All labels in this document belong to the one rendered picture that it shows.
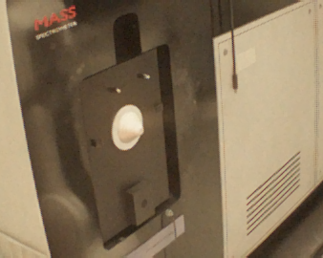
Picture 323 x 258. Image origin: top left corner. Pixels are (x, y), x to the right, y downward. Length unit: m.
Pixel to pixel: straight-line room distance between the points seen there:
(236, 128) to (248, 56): 0.13
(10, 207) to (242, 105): 0.48
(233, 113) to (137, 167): 0.24
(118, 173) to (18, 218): 0.17
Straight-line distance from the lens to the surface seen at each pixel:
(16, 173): 0.77
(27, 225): 0.81
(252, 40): 1.11
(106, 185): 0.87
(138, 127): 0.86
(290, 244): 1.43
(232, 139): 1.10
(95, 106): 0.82
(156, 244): 0.98
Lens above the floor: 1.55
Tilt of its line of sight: 24 degrees down
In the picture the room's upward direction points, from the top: 5 degrees counter-clockwise
